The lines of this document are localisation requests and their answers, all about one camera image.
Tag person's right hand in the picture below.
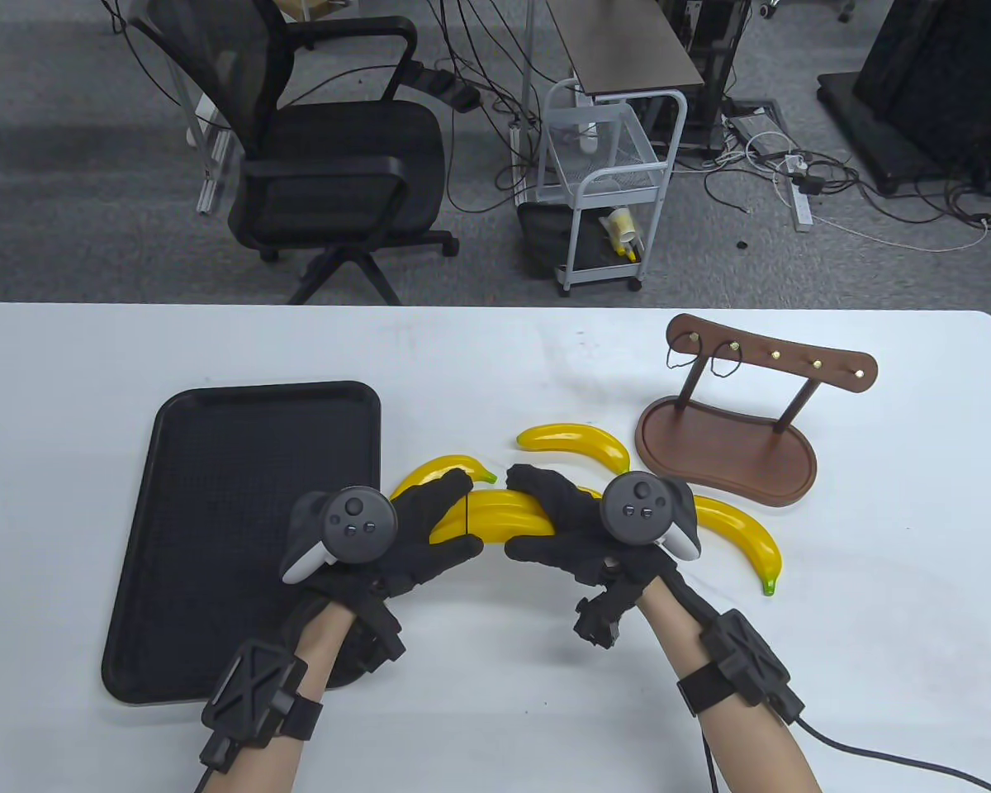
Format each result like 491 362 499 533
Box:
504 463 688 601

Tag person's left hand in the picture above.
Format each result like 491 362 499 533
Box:
304 467 486 617

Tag yellow plastic banana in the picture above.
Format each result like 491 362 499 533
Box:
692 496 784 596
429 487 546 535
517 423 632 480
434 508 556 547
390 454 498 501

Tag person's left forearm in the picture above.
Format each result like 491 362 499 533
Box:
206 599 356 793

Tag black right forearm tracker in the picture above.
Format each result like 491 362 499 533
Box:
677 610 806 728

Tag black left forearm tracker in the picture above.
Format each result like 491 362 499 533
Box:
200 638 325 773

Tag person's right forearm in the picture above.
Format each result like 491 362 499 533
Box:
636 570 823 793

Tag grey left hand controller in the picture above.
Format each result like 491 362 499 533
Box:
281 487 400 586

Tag grey hand controller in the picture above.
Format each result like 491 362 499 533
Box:
600 472 704 564
281 487 400 586

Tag grey right hand controller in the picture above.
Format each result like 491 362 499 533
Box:
600 472 704 564

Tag brown wooden hook stand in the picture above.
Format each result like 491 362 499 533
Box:
634 313 879 506

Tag black plastic tray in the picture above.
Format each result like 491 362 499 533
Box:
102 381 382 705

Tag black mesh office chair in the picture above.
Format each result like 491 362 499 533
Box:
126 0 461 306

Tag grey floor socket box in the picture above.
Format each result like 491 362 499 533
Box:
723 103 786 159

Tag brown side table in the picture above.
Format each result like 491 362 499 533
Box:
545 0 705 104

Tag brown cardboard box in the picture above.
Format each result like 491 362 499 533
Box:
277 0 356 22

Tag black equipment stand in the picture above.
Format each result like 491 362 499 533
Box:
818 0 991 196

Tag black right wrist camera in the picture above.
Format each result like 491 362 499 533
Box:
574 570 629 653

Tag white wire cart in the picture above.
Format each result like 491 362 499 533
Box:
539 78 688 297

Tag white aluminium frame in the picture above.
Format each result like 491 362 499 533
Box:
185 91 237 216

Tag black right tracker cable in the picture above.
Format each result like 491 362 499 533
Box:
702 715 991 793

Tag white floor cable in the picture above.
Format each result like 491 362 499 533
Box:
808 208 991 254

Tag black desk frame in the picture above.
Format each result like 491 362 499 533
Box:
661 0 753 158

